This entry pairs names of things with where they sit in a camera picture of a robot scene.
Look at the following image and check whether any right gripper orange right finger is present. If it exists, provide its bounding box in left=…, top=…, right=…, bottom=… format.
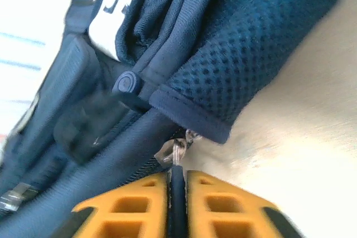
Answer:
left=186, top=169, right=303, bottom=238

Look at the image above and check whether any navy blue backpack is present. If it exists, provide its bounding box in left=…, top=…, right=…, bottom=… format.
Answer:
left=0, top=0, right=346, bottom=238

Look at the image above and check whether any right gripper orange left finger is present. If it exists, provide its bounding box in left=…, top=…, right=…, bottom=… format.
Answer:
left=69, top=171, right=171, bottom=238

